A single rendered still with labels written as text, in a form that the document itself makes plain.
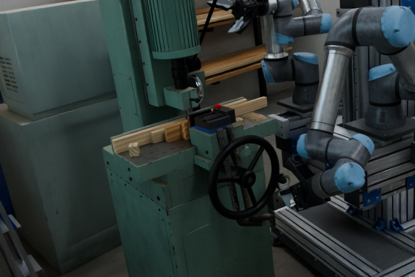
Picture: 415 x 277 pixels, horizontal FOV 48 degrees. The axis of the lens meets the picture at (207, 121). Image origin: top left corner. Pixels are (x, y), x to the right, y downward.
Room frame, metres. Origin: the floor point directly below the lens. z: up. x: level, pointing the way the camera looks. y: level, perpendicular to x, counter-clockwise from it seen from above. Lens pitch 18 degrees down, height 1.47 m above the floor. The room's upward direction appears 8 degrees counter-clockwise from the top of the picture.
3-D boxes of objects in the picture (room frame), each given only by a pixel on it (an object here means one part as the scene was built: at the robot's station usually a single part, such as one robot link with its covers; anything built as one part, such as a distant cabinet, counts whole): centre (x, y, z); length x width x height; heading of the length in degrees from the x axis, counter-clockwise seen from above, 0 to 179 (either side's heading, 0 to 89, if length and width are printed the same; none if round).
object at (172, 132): (1.66, 0.05, 0.93); 0.25 x 0.01 x 0.06; 121
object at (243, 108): (1.75, -0.02, 0.92); 0.54 x 0.02 x 0.04; 121
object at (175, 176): (1.64, 0.05, 0.82); 0.40 x 0.21 x 0.04; 121
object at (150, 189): (1.79, 0.14, 0.76); 0.57 x 0.45 x 0.09; 31
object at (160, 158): (1.60, 0.02, 0.87); 0.61 x 0.30 x 0.06; 121
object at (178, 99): (1.71, 0.09, 1.03); 0.14 x 0.07 x 0.09; 31
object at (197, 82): (1.87, 0.04, 1.02); 0.12 x 0.03 x 0.12; 31
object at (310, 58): (2.17, -0.49, 0.98); 0.13 x 0.12 x 0.14; 86
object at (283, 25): (1.81, -0.36, 1.22); 0.11 x 0.08 x 0.11; 86
